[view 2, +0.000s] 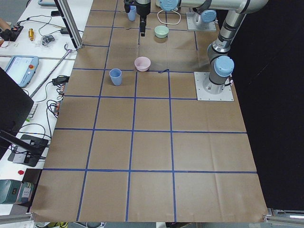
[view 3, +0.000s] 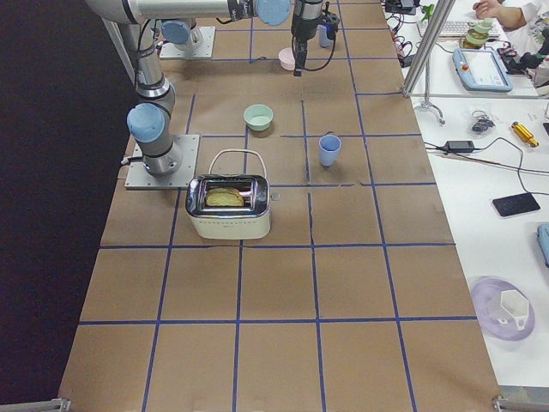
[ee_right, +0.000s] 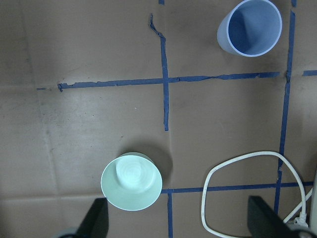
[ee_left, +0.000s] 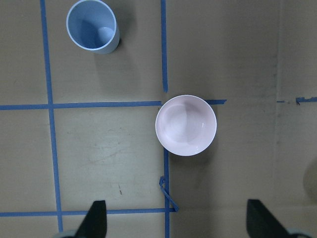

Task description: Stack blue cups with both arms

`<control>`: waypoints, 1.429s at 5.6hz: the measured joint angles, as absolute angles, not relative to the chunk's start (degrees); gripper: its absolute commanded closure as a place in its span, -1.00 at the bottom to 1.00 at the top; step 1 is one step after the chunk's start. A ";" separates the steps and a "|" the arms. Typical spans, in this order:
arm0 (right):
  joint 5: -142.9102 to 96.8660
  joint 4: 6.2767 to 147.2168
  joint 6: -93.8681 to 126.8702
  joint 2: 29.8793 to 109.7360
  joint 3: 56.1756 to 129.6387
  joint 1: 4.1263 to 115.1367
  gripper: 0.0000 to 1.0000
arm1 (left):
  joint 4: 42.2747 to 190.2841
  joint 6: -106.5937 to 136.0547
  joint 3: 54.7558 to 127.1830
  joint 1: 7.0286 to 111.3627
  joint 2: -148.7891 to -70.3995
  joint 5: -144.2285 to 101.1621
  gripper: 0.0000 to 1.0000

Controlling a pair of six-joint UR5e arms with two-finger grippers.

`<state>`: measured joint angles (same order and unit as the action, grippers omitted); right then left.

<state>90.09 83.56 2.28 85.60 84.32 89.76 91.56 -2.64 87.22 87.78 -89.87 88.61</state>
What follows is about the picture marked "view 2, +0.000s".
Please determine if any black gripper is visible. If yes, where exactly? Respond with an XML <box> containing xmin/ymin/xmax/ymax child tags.
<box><xmin>135</xmin><ymin>0</ymin><xmax>150</xmax><ymax>37</ymax></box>

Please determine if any blue plastic cup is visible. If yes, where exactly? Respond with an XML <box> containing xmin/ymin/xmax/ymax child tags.
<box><xmin>127</xmin><ymin>6</ymin><xmax>136</xmax><ymax>21</ymax></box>
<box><xmin>109</xmin><ymin>68</ymin><xmax>122</xmax><ymax>86</ymax></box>

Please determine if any green bowl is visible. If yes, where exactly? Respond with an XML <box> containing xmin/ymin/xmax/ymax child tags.
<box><xmin>154</xmin><ymin>25</ymin><xmax>169</xmax><ymax>38</ymax></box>

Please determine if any pink bowl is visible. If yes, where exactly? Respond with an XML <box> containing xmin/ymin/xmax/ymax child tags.
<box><xmin>134</xmin><ymin>57</ymin><xmax>151</xmax><ymax>72</ymax></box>

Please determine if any metal rod stand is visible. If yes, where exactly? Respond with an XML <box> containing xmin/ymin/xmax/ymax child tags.
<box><xmin>29</xmin><ymin>43</ymin><xmax>72</xmax><ymax>98</ymax></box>

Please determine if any blue teach pendant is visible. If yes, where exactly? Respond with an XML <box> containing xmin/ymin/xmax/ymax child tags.
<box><xmin>4</xmin><ymin>55</ymin><xmax>39</xmax><ymax>88</ymax></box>
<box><xmin>38</xmin><ymin>0</ymin><xmax>56</xmax><ymax>7</ymax></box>

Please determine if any black power adapter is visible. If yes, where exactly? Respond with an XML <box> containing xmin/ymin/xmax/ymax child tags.
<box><xmin>52</xmin><ymin>76</ymin><xmax>70</xmax><ymax>86</ymax></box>

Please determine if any yellow cylindrical tool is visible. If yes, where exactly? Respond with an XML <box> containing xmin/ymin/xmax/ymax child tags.
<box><xmin>28</xmin><ymin>28</ymin><xmax>34</xmax><ymax>41</ymax></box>

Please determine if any black circuit board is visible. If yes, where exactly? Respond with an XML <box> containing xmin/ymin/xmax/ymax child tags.
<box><xmin>0</xmin><ymin>24</ymin><xmax>24</xmax><ymax>42</ymax></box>

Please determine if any black monitor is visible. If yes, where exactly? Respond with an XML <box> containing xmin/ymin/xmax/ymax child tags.
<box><xmin>0</xmin><ymin>67</ymin><xmax>35</xmax><ymax>160</ymax></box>

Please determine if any black monitor stand base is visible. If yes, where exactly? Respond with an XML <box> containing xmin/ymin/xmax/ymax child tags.
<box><xmin>8</xmin><ymin>134</ymin><xmax>48</xmax><ymax>167</ymax></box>

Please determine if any green box device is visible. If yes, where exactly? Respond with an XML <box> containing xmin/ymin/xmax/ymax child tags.
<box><xmin>0</xmin><ymin>180</ymin><xmax>34</xmax><ymax>204</ymax></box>

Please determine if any aluminium frame post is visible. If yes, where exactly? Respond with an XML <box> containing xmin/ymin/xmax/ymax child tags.
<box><xmin>54</xmin><ymin>0</ymin><xmax>83</xmax><ymax>50</ymax></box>

